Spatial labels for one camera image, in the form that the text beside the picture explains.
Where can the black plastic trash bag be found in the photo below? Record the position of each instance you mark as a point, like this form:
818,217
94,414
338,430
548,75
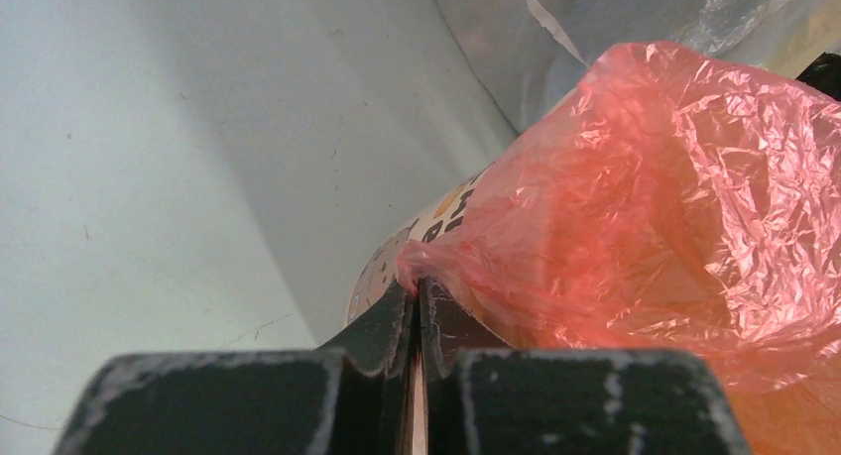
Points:
824,75

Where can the red plastic trash bag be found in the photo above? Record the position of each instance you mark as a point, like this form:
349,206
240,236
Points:
671,200

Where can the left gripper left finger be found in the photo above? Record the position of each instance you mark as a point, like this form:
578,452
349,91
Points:
351,395

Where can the large translucent storage bag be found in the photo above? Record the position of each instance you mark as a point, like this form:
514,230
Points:
530,53

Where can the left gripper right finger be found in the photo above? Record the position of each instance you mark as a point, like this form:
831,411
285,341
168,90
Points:
485,397

